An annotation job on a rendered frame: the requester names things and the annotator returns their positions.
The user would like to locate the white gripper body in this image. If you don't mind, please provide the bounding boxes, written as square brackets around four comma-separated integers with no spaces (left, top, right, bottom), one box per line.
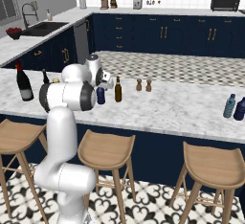
[101,77,115,91]

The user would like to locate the brown glass bottle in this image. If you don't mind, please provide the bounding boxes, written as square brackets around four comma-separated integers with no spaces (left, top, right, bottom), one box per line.
[114,76,123,103]

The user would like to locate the dark blue plastic bottle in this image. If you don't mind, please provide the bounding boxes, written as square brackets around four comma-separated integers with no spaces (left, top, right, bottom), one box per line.
[96,86,106,105]
[233,96,245,122]

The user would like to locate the grey dishwasher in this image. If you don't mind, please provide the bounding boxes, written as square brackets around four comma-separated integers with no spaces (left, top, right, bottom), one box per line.
[73,21,91,65]

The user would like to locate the navy sink cupboards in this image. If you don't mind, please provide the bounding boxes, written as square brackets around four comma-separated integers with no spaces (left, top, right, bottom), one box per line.
[2,26,78,74]

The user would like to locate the small dark glass bottle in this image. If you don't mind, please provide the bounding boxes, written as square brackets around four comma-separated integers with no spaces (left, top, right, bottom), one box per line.
[41,68,51,85]

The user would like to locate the wooden bar stool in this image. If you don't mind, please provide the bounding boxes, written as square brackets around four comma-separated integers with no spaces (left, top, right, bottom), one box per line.
[78,128,137,224]
[0,118,50,224]
[168,141,245,224]

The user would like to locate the brown coffee machine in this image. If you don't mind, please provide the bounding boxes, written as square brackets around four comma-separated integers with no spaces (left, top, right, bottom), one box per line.
[99,0,110,11]

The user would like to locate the dark red-capped wine bottle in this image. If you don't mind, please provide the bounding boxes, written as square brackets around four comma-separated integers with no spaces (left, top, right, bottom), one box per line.
[14,59,35,102]

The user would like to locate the navy island counter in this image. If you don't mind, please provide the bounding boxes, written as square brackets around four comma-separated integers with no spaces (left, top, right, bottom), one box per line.
[0,113,245,200]

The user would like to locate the silver toaster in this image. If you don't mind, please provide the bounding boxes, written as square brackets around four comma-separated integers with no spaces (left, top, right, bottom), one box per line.
[132,0,144,11]

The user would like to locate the white paper towel roll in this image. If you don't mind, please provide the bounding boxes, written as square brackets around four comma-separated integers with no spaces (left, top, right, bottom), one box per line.
[78,0,88,11]

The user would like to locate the black sink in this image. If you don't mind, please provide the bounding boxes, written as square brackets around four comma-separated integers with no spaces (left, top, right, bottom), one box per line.
[19,21,70,37]

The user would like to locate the navy base cupboards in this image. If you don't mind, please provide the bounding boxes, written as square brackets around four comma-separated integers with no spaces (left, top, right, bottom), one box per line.
[85,12,245,59]

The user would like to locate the dark bowl of red fruit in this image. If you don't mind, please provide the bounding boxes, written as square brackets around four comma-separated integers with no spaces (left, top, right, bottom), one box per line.
[5,27,24,41]

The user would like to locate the grey spring tap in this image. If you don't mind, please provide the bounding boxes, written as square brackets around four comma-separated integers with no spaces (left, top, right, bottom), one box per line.
[21,2,40,29]

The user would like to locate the light blue plastic bottle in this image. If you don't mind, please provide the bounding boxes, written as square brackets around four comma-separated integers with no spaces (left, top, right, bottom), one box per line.
[222,93,237,120]

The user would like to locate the black toaster oven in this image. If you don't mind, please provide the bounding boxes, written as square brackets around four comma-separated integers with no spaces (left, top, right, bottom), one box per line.
[210,0,242,12]

